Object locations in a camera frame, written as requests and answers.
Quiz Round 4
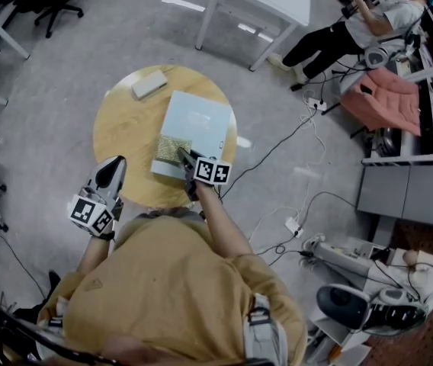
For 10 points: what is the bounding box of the white shelf rack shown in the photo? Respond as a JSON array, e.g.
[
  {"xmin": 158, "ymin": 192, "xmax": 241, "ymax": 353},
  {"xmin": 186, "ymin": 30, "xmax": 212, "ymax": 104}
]
[{"xmin": 361, "ymin": 56, "xmax": 433, "ymax": 166}]

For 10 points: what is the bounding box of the beige rectangular block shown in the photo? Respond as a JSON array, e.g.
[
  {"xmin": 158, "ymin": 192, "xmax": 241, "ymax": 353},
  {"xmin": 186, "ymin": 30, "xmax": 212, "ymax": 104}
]
[{"xmin": 130, "ymin": 69, "xmax": 168, "ymax": 101}]

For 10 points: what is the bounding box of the grey cabinet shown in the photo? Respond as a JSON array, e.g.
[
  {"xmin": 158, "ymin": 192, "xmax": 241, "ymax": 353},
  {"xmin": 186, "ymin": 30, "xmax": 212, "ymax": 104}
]
[{"xmin": 354, "ymin": 162, "xmax": 433, "ymax": 231}]

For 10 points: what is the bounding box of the person's right forearm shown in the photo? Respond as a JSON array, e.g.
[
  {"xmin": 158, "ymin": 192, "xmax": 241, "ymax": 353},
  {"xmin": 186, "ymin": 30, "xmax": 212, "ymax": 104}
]
[{"xmin": 194, "ymin": 183, "xmax": 256, "ymax": 258}]

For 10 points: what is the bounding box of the person's yellow shirt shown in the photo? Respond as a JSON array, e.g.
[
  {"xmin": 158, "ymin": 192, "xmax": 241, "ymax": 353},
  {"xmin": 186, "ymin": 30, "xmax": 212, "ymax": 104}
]
[{"xmin": 36, "ymin": 207, "xmax": 309, "ymax": 362}]

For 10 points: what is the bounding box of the round wooden table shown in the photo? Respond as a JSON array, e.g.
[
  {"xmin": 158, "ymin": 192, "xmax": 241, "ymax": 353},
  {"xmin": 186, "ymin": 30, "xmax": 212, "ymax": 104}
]
[{"xmin": 92, "ymin": 64, "xmax": 239, "ymax": 210}]

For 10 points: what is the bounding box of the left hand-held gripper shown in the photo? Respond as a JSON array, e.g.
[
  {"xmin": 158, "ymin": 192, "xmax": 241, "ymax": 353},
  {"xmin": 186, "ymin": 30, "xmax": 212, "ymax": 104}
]
[{"xmin": 67, "ymin": 155, "xmax": 128, "ymax": 240}]

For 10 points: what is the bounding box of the person's left forearm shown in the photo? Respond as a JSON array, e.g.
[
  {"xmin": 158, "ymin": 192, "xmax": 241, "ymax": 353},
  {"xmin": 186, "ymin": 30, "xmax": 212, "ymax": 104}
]
[{"xmin": 74, "ymin": 235, "xmax": 115, "ymax": 277}]

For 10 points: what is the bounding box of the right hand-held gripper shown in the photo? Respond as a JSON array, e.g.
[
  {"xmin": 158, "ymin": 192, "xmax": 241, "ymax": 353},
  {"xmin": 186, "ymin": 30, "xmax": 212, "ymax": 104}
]
[{"xmin": 178, "ymin": 146, "xmax": 233, "ymax": 203}]

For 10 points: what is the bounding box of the white and black robot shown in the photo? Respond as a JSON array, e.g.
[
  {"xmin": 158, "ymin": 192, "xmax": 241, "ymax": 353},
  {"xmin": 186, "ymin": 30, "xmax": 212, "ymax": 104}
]
[{"xmin": 300, "ymin": 233, "xmax": 433, "ymax": 336}]

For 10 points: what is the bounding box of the green patterned cloth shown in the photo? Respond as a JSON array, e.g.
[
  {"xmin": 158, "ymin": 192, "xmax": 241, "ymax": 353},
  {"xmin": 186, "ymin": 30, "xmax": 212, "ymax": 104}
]
[{"xmin": 156, "ymin": 135, "xmax": 194, "ymax": 164}]

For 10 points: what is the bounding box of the black floor cable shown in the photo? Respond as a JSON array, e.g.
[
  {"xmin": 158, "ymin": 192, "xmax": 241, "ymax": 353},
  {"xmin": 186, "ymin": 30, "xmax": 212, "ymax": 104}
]
[{"xmin": 216, "ymin": 104, "xmax": 319, "ymax": 201}]

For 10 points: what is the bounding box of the white object board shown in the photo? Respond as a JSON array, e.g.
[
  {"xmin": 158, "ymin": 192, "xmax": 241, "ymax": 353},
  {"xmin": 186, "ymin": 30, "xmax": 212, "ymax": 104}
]
[{"xmin": 150, "ymin": 90, "xmax": 233, "ymax": 181}]

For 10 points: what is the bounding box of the white power strip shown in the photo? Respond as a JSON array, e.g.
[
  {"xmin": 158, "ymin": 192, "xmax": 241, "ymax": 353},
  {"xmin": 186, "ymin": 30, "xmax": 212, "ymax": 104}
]
[
  {"xmin": 284, "ymin": 215, "xmax": 304, "ymax": 239},
  {"xmin": 301, "ymin": 95, "xmax": 329, "ymax": 113}
]

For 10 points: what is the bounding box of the grey harness strap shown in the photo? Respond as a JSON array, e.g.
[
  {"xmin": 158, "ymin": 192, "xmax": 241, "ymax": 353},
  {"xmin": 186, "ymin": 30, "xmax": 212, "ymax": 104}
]
[{"xmin": 243, "ymin": 292, "xmax": 290, "ymax": 362}]

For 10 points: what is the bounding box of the black stand frame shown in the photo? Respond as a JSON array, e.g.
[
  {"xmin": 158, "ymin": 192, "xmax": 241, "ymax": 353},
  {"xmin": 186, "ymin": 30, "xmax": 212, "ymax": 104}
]
[{"xmin": 0, "ymin": 306, "xmax": 120, "ymax": 366}]

